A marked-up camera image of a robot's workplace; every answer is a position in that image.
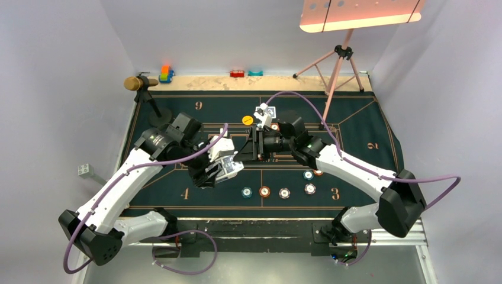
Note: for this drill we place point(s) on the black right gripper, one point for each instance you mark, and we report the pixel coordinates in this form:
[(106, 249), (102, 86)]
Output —
[(254, 148)]

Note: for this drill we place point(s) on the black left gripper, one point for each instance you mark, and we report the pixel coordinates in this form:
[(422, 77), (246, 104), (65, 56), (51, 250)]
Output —
[(199, 174)]

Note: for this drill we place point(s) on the blue playing card deck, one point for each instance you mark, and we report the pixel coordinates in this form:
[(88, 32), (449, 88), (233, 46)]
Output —
[(229, 168)]

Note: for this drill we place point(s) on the orange chip stack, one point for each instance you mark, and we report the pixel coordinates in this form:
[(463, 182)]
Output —
[(264, 191)]

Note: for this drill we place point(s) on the blue green chip stack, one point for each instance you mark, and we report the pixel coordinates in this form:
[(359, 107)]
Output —
[(247, 192)]

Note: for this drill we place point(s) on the brown white chip stack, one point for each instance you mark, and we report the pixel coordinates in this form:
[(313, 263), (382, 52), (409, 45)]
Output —
[(284, 193)]

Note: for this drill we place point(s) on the dealt card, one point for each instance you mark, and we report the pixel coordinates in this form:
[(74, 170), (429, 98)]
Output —
[(271, 111)]

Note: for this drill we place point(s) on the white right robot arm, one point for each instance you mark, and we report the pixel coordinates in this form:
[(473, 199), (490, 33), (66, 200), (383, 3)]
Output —
[(397, 205)]

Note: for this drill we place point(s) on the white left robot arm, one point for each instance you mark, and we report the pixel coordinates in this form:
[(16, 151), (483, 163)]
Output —
[(95, 228)]

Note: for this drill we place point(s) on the yellow dealer button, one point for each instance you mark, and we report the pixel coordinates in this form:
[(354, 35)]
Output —
[(247, 120)]

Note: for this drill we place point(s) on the teal toy block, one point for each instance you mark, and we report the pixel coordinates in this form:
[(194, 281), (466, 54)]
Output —
[(255, 73)]

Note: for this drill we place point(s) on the red toy block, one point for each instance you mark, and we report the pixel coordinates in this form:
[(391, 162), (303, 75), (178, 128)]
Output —
[(237, 73)]

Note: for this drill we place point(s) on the dark green poker mat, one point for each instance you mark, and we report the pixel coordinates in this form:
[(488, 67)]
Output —
[(355, 118)]

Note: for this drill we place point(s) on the orange blue toy car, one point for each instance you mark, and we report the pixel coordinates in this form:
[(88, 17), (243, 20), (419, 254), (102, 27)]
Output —
[(166, 74)]

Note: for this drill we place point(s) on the gold microphone on stand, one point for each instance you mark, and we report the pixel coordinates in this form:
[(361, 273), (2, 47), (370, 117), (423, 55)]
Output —
[(159, 117)]

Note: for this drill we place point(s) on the pink music stand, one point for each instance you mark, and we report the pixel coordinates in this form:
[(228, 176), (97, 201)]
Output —
[(348, 15)]

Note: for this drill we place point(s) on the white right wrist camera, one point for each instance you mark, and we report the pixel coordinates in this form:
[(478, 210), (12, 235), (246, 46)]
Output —
[(262, 115)]

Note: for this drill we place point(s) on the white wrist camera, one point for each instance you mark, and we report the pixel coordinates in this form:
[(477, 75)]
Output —
[(224, 147), (262, 115)]

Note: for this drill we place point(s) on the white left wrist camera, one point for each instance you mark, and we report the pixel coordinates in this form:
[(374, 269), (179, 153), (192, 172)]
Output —
[(224, 147)]

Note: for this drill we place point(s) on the grey lego brick handle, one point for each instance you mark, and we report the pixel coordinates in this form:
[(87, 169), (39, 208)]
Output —
[(86, 171)]

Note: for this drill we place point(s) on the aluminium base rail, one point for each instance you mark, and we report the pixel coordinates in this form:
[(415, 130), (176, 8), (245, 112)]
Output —
[(310, 230)]

